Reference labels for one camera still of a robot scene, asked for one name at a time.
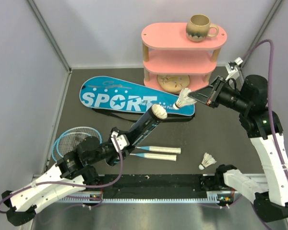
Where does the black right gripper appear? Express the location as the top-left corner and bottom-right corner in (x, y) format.
(187, 75), (248, 112)

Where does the white feather shuttlecock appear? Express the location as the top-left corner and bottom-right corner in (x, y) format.
(199, 152), (216, 170)
(173, 88), (197, 110)
(151, 104), (168, 120)

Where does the black shuttlecock tube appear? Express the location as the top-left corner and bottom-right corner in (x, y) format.
(112, 107), (164, 161)

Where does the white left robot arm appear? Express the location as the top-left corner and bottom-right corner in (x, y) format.
(1, 128), (138, 227)

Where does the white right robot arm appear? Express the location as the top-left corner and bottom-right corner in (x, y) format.
(188, 75), (288, 222)

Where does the blue badminton racket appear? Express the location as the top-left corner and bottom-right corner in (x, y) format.
(51, 129), (177, 162)
(54, 126), (181, 157)

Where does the round painted beige coaster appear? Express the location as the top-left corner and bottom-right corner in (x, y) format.
(156, 74), (190, 93)

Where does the pink three-tier shelf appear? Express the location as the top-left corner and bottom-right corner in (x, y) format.
(142, 23), (227, 91)

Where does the beige ceramic mug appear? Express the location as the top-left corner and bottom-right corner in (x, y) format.
(186, 14), (219, 42)

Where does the blue sport racket bag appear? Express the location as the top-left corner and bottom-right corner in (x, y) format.
(79, 76), (195, 117)

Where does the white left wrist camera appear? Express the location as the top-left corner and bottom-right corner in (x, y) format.
(110, 131), (130, 153)

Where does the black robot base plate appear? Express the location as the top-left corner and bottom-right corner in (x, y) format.
(103, 174), (220, 199)

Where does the grey slotted cable duct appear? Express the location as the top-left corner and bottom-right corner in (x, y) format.
(38, 193), (233, 204)

